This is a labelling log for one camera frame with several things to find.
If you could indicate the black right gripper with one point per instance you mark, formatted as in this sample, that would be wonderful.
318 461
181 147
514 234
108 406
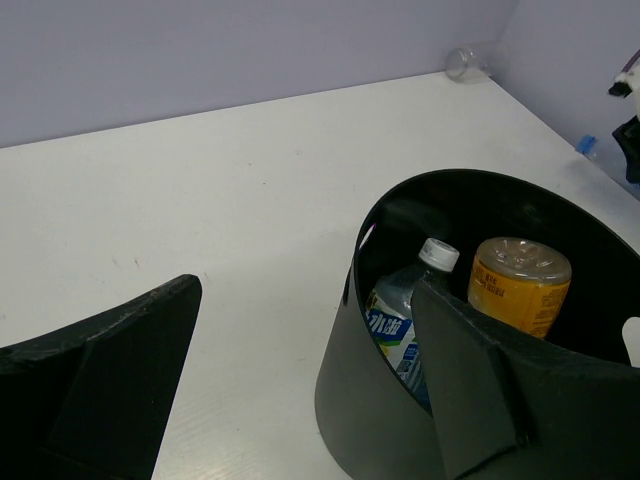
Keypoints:
627 137

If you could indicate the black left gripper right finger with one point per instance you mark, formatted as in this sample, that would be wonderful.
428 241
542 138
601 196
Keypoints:
509 406

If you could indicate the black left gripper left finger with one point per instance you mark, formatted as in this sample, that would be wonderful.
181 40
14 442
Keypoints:
92 400

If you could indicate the small blue cap bottle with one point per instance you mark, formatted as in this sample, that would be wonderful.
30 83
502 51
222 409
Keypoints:
608 156

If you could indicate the orange juice bottle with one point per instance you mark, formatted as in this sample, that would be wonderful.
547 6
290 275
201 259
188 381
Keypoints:
519 282

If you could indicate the clear water bottle white cap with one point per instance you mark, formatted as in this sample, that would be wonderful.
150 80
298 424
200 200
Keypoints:
389 316

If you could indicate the black round bin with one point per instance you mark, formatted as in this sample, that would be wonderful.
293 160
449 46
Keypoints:
369 421

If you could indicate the clear glass jar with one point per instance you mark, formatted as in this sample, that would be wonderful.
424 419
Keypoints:
476 62

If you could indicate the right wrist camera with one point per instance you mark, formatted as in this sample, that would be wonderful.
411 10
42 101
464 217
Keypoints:
626 83

